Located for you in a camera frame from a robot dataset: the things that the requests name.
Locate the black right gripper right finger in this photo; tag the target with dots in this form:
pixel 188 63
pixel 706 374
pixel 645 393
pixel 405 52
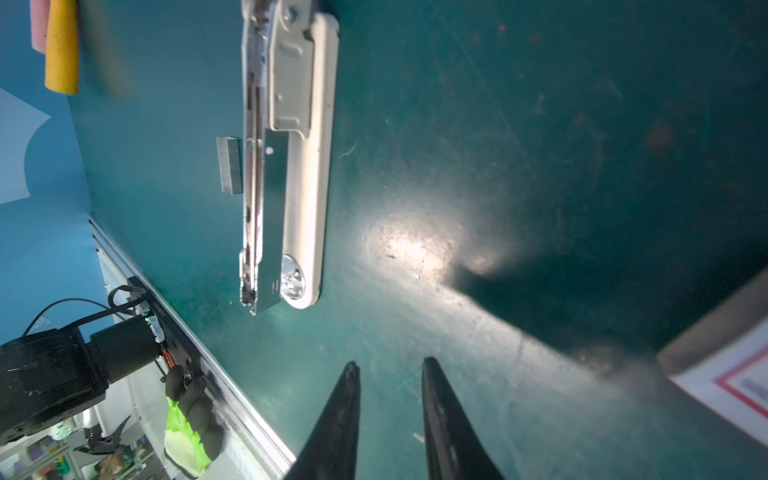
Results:
pixel 452 448

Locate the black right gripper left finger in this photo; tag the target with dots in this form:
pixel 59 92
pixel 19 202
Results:
pixel 331 450

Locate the red white staple box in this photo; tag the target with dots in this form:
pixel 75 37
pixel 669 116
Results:
pixel 721 360

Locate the silver staple strip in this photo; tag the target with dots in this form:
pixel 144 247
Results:
pixel 228 154

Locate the long metal stapler magazine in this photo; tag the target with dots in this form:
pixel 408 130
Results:
pixel 289 64

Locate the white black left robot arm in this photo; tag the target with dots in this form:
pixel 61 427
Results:
pixel 51 375

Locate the green work glove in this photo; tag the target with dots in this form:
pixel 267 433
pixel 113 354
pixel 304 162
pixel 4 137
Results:
pixel 192 439

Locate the yellow spatula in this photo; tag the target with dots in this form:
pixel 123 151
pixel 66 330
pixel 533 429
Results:
pixel 62 49

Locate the front aluminium base frame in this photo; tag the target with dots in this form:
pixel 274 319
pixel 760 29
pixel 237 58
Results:
pixel 251 448

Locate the purple spatula pink handle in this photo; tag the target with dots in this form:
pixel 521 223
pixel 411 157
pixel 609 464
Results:
pixel 39 19

